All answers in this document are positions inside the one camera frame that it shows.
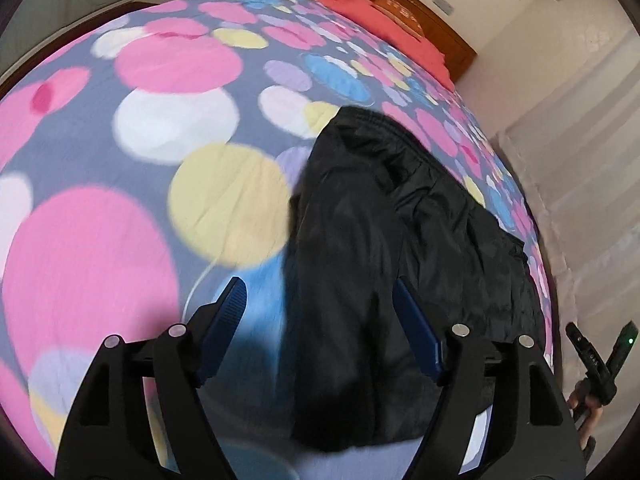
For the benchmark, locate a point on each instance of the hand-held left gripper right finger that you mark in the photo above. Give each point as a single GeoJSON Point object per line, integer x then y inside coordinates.
{"type": "Point", "coordinates": [417, 330]}

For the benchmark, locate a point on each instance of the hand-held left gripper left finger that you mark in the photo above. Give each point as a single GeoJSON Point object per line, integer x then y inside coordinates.
{"type": "Point", "coordinates": [225, 320]}

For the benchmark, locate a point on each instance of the black puffer jacket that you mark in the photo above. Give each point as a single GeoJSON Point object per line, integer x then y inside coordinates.
{"type": "Point", "coordinates": [360, 260]}

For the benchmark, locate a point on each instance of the person's right hand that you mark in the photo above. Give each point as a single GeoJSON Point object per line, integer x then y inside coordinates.
{"type": "Point", "coordinates": [587, 410]}

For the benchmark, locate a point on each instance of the dotted colourful bed sheet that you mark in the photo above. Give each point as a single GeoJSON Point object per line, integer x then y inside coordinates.
{"type": "Point", "coordinates": [150, 160]}

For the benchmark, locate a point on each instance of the cream curtain along bed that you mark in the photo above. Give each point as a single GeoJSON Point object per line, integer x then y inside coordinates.
{"type": "Point", "coordinates": [575, 160]}

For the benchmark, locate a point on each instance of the wooden bed headboard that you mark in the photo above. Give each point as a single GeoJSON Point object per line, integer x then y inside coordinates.
{"type": "Point", "coordinates": [450, 40]}

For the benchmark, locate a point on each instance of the orange cushion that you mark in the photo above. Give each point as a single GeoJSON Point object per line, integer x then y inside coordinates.
{"type": "Point", "coordinates": [400, 12]}

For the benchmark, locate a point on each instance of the red folded blanket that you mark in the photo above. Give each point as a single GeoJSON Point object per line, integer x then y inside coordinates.
{"type": "Point", "coordinates": [365, 12]}

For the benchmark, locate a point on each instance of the wall switch plate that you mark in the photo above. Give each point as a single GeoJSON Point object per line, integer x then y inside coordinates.
{"type": "Point", "coordinates": [444, 4]}

